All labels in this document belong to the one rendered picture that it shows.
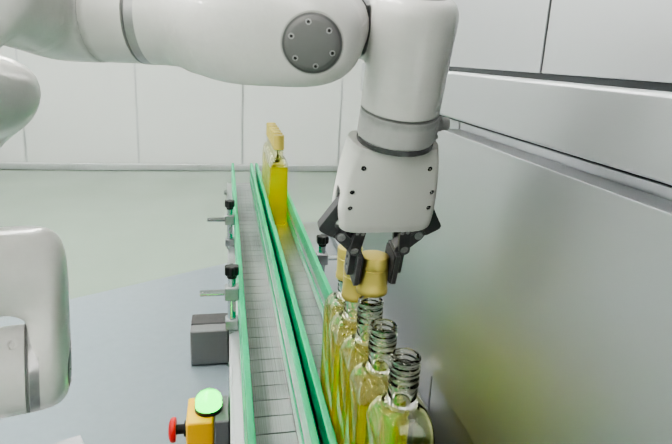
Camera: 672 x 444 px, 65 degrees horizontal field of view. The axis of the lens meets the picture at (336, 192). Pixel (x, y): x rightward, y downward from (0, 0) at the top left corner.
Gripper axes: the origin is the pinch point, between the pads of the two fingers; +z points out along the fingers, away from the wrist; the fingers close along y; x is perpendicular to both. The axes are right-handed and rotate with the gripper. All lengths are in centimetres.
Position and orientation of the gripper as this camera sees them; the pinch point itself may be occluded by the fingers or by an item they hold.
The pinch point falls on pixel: (373, 263)
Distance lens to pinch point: 59.5
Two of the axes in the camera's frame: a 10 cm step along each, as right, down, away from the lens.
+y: -9.8, 0.0, -2.1
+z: -1.0, 8.7, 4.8
